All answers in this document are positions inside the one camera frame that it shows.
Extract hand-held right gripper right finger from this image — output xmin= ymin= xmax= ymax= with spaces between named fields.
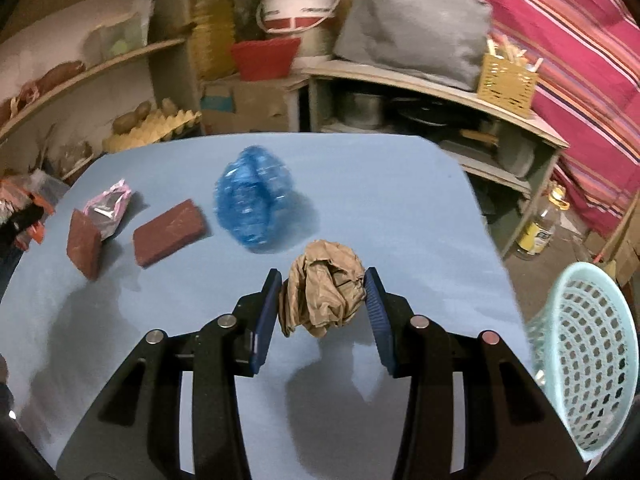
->
xmin=364 ymin=267 xmax=586 ymax=480

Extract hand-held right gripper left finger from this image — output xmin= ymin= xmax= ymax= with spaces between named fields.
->
xmin=57 ymin=268 xmax=283 ymax=480

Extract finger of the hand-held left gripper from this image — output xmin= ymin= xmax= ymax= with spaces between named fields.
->
xmin=0 ymin=205 xmax=47 ymax=248

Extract orange snack bag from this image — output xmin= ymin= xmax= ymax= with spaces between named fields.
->
xmin=0 ymin=175 xmax=56 ymax=252

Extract beige paper bag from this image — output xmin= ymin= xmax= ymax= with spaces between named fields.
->
xmin=276 ymin=240 xmax=367 ymax=339

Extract light blue plastic basket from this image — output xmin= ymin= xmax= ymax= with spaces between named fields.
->
xmin=525 ymin=262 xmax=639 ymax=462

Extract dark red box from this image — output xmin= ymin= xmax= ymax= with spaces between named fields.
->
xmin=66 ymin=208 xmax=104 ymax=281
xmin=132 ymin=199 xmax=208 ymax=268

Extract pink plastic wrapper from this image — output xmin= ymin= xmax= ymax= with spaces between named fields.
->
xmin=83 ymin=180 xmax=132 ymax=239

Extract blue table cover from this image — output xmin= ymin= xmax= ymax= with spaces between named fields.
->
xmin=0 ymin=132 xmax=527 ymax=480

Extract blue plastic bag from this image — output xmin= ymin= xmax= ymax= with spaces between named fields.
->
xmin=214 ymin=146 xmax=294 ymax=252

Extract large potato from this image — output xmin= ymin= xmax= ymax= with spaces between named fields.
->
xmin=112 ymin=101 xmax=153 ymax=134

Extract sweet potato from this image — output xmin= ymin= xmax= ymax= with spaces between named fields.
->
xmin=37 ymin=61 xmax=86 ymax=92

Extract yellow egg carton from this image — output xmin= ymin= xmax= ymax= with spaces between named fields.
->
xmin=102 ymin=109 xmax=201 ymax=154

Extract wooden shelf unit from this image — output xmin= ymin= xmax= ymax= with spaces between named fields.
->
xmin=0 ymin=0 xmax=202 ymax=183

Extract yellow capped bottle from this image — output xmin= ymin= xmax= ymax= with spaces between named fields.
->
xmin=515 ymin=185 xmax=571 ymax=261

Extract clear plastic container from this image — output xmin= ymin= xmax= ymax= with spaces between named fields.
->
xmin=87 ymin=12 xmax=151 ymax=59

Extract steel pot in cabinet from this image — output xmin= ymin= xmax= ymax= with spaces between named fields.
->
xmin=340 ymin=92 xmax=384 ymax=129

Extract cardboard box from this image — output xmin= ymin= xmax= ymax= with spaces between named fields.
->
xmin=200 ymin=77 xmax=301 ymax=134

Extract low wooden cabinet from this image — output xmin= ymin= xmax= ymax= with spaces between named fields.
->
xmin=300 ymin=60 xmax=570 ymax=262

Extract red plastic basin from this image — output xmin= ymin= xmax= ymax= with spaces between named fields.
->
xmin=230 ymin=37 xmax=303 ymax=81

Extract yellow peg basket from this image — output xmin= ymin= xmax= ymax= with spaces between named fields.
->
xmin=476 ymin=37 xmax=540 ymax=114

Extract yellow oil bottle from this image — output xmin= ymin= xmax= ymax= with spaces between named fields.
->
xmin=190 ymin=0 xmax=236 ymax=81

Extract grey fabric cover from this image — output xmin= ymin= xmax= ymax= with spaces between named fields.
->
xmin=332 ymin=0 xmax=494 ymax=90

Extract white plastic bucket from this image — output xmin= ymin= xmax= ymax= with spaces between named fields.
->
xmin=256 ymin=0 xmax=344 ymax=37

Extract pink striped cloth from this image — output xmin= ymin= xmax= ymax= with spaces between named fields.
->
xmin=340 ymin=0 xmax=640 ymax=237

